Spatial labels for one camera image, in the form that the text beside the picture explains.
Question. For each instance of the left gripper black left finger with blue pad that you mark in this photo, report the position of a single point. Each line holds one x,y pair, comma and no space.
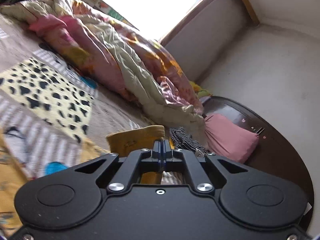
142,166

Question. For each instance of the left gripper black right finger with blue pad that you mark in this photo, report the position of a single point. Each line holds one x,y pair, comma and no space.
185,162

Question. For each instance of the folded mustard yellow garment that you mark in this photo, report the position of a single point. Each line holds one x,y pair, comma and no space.
129,144

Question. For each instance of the folded striped dark garment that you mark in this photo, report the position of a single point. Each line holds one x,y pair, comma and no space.
182,140

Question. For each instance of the pink pillow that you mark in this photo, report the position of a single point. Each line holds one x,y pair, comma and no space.
229,140

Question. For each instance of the dark wooden headboard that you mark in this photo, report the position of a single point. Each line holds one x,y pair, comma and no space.
273,154

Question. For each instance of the yellow green plush toy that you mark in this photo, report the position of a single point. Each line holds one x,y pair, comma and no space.
199,91

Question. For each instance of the floral pink yellow quilt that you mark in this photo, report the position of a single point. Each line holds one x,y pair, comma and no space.
116,56

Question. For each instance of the Mickey Mouse plush blanket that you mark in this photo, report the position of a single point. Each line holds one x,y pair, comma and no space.
52,117

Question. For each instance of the colourful board at window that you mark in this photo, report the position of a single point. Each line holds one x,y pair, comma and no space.
106,13

